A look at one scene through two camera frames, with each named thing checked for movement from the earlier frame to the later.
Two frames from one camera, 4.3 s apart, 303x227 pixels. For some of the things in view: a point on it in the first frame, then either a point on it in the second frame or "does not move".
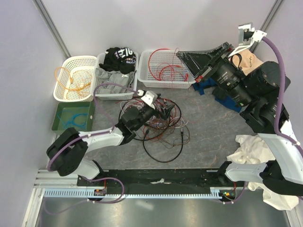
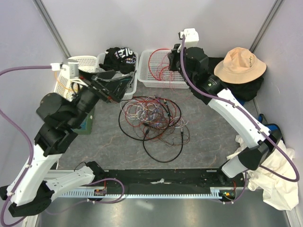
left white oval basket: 75,82 does not move
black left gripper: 164,113 to 115,88
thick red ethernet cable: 159,79 does not move
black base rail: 161,181 does not move
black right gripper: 198,62 to 173,56
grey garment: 115,77 does not move
